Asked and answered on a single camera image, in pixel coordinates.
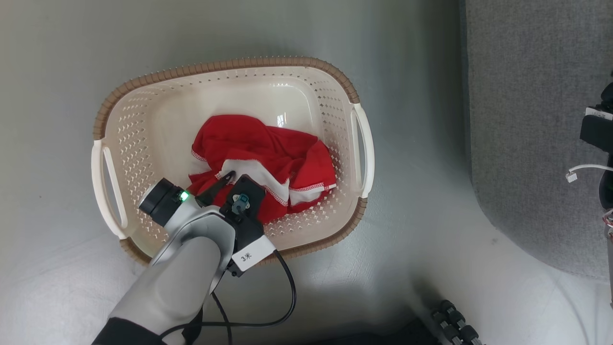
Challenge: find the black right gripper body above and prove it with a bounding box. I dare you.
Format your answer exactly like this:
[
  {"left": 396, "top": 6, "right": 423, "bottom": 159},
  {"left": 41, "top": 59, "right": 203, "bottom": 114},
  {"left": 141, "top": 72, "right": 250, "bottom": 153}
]
[{"left": 579, "top": 81, "right": 613, "bottom": 154}]

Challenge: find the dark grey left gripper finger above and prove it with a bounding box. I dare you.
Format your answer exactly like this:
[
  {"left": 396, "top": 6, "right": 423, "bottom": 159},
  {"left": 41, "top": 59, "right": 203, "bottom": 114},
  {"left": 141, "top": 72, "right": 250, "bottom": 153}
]
[{"left": 195, "top": 171, "right": 237, "bottom": 207}]

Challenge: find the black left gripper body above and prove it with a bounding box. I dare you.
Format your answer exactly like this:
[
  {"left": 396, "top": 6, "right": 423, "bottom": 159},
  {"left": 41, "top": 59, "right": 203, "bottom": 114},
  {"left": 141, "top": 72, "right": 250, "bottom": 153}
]
[{"left": 219, "top": 174, "right": 277, "bottom": 278}]

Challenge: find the red and white garment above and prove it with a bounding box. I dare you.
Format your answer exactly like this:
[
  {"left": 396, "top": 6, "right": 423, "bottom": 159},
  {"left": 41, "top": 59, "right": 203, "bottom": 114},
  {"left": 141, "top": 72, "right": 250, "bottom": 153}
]
[{"left": 186, "top": 114, "right": 337, "bottom": 225}]

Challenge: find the grey fabric sofa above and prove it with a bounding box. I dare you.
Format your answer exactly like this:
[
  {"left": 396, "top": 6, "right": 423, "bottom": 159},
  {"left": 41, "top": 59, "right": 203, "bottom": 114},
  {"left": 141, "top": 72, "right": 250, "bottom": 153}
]
[{"left": 459, "top": 0, "right": 613, "bottom": 281}]

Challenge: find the cream laundry basket brown rim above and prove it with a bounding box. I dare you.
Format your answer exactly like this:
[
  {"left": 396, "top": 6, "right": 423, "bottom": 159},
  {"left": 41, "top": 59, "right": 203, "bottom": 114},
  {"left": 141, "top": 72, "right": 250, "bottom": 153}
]
[{"left": 91, "top": 56, "right": 375, "bottom": 267}]

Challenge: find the thin white cable with plug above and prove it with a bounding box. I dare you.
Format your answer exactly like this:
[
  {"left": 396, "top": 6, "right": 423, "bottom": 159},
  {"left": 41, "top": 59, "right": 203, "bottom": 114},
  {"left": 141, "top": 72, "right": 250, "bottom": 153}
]
[{"left": 566, "top": 164, "right": 613, "bottom": 183}]

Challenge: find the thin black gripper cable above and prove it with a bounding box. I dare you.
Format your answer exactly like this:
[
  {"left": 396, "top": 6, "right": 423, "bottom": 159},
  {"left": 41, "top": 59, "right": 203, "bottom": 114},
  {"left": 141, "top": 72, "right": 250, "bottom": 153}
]
[{"left": 159, "top": 249, "right": 297, "bottom": 345}]

